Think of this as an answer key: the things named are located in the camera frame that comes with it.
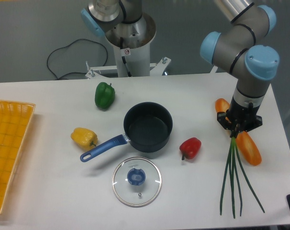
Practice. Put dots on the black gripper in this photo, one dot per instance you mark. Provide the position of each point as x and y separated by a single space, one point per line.
239 118

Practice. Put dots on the green onion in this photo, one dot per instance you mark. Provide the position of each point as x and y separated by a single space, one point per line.
233 162

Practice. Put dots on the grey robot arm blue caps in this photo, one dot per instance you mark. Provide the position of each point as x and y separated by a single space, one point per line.
236 52

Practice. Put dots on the orange baguette bread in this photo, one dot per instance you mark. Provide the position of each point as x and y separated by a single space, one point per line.
245 144

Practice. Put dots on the red bell pepper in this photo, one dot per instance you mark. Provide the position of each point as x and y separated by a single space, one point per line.
190 148

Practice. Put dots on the glass lid blue knob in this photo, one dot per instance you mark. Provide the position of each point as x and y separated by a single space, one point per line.
136 182

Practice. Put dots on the green bell pepper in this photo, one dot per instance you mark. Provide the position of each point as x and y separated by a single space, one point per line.
104 95

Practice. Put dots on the yellow bell pepper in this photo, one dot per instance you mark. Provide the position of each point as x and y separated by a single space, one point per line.
84 138

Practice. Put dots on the yellow woven basket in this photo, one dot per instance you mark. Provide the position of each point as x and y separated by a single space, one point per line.
15 119

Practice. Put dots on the dark pot blue handle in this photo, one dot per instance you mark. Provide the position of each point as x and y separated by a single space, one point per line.
147 128

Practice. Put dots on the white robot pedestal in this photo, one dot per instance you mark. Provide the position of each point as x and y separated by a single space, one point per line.
131 46

